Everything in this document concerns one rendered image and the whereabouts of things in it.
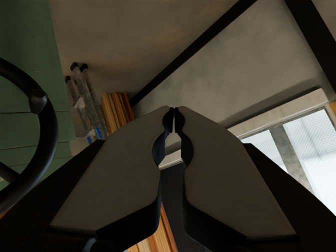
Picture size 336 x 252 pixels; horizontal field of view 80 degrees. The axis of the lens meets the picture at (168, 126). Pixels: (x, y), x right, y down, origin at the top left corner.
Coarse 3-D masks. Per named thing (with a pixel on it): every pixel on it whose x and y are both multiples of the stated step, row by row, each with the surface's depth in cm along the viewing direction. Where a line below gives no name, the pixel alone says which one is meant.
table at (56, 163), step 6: (72, 156) 53; (54, 162) 50; (60, 162) 51; (12, 168) 45; (18, 168) 46; (24, 168) 46; (48, 168) 49; (54, 168) 50; (48, 174) 48; (0, 180) 42; (0, 186) 43
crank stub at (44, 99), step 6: (36, 90) 31; (42, 90) 31; (30, 96) 30; (36, 96) 30; (42, 96) 31; (30, 102) 31; (36, 102) 31; (42, 102) 31; (30, 108) 33; (36, 108) 32; (42, 108) 34
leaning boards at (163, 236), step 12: (108, 96) 204; (120, 96) 212; (108, 108) 198; (120, 108) 207; (108, 120) 200; (120, 120) 201; (108, 132) 218; (168, 228) 185; (144, 240) 210; (156, 240) 194; (168, 240) 186
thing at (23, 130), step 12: (0, 120) 47; (12, 120) 48; (24, 120) 50; (36, 120) 51; (60, 120) 55; (0, 132) 46; (12, 132) 47; (24, 132) 49; (36, 132) 50; (60, 132) 53; (72, 132) 55; (0, 144) 45; (12, 144) 47; (24, 144) 48; (36, 144) 49; (72, 144) 58
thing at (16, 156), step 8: (64, 144) 53; (0, 152) 45; (8, 152) 46; (16, 152) 46; (24, 152) 47; (32, 152) 48; (56, 152) 51; (64, 152) 52; (8, 160) 45; (16, 160) 46; (24, 160) 47
